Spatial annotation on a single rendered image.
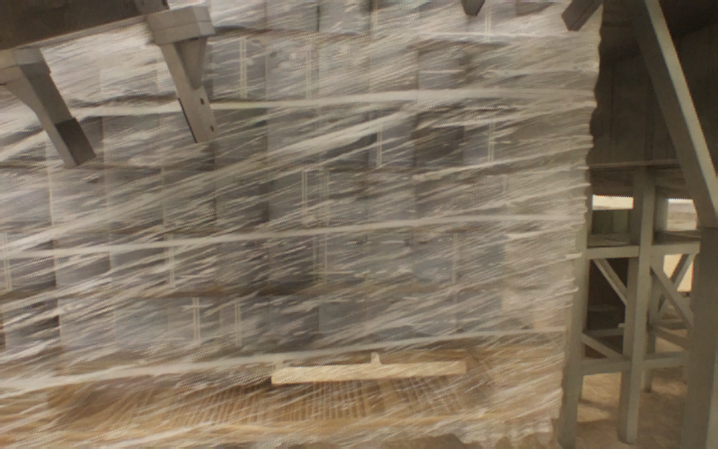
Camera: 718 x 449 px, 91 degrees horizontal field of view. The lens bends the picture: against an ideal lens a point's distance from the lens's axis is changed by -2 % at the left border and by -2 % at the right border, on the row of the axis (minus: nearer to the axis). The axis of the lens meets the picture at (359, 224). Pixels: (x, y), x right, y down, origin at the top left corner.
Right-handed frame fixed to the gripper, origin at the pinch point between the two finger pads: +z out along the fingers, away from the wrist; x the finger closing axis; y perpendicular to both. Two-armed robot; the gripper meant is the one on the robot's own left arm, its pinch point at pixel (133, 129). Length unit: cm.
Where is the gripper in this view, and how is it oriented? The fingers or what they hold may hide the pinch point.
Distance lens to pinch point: 40.0
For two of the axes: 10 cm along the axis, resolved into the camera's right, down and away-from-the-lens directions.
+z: 1.8, 8.6, 4.8
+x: -9.8, 1.4, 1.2
